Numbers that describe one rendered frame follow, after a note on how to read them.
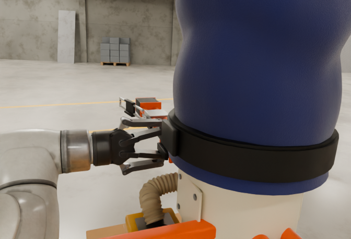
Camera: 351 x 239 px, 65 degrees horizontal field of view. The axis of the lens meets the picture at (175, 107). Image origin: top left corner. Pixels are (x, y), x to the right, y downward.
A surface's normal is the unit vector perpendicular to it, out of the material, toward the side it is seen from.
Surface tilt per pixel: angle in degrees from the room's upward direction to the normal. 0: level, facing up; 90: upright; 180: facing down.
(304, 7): 86
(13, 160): 47
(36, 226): 61
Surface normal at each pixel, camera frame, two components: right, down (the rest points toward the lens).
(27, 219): 0.89, -0.36
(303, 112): 0.26, 0.11
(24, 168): 0.31, -0.54
